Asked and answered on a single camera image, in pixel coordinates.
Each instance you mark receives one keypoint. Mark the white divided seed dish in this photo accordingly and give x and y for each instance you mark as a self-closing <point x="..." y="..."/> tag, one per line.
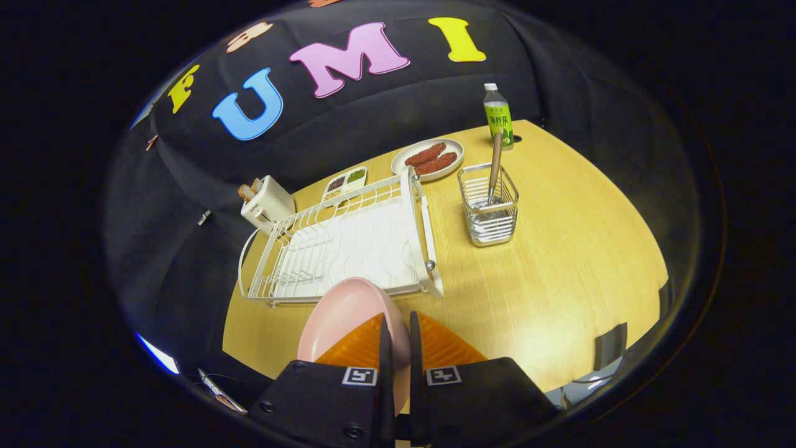
<point x="348" y="180"/>

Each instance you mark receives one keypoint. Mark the small grey clip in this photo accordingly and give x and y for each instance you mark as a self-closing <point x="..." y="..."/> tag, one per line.
<point x="203" y="218"/>

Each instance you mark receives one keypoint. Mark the pink plate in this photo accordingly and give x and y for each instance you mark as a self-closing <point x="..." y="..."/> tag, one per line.
<point x="348" y="311"/>

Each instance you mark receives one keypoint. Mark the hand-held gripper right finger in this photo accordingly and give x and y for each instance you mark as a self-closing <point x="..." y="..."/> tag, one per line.
<point x="416" y="398"/>

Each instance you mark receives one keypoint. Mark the black backdrop cloth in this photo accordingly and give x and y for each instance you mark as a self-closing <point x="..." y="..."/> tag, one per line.
<point x="373" y="106"/>

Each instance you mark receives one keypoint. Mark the red-brown sausage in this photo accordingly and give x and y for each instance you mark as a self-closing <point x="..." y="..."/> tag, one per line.
<point x="426" y="154"/>
<point x="436" y="163"/>

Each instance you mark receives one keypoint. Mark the beige serving plate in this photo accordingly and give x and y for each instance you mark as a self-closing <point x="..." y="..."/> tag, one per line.
<point x="400" y="165"/>

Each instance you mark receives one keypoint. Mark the toast slice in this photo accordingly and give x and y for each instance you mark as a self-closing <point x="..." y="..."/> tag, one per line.
<point x="257" y="185"/>
<point x="246" y="193"/>

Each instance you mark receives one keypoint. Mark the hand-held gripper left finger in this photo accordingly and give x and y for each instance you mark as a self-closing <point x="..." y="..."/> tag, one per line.
<point x="387" y="386"/>

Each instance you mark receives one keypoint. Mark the red cloth clip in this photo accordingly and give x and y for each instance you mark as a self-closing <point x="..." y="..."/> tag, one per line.
<point x="152" y="142"/>

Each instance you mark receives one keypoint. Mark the green label drink bottle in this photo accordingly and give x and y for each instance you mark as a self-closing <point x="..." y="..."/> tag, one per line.
<point x="499" y="118"/>

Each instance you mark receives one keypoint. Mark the white toaster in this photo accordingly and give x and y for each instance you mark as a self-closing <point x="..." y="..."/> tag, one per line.
<point x="270" y="205"/>

